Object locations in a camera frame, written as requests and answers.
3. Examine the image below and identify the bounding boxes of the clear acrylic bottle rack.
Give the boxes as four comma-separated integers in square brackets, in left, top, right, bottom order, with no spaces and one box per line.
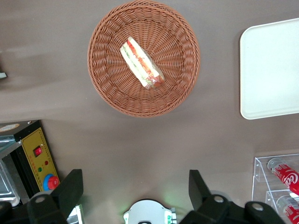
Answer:
[251,153,299,224]

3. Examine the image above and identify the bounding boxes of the beige plastic tray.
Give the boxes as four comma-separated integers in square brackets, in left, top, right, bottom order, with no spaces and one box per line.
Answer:
[239,18,299,120]

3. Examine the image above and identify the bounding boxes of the brown wicker basket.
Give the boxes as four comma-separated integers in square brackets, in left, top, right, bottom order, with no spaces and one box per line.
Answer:
[87,0,201,118]

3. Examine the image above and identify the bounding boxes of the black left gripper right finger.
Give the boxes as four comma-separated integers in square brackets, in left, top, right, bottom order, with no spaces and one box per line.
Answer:
[178,169,234,224]

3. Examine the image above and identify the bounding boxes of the black food warmer machine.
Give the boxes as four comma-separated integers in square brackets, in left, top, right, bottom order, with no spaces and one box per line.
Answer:
[0,119,61,207]

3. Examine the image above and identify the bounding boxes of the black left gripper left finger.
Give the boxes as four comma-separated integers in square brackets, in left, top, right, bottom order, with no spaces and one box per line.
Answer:
[27,169,84,224]

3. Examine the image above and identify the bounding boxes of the steel warmer pan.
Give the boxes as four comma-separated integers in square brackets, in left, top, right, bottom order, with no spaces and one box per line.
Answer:
[0,159,21,207]

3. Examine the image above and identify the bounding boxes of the red cola bottle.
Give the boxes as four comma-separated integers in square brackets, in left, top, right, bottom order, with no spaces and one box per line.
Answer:
[267,157,299,196]
[276,195,299,224]

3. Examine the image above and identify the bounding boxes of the sandwich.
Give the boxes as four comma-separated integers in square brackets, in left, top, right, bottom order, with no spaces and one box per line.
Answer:
[120,36,165,90]

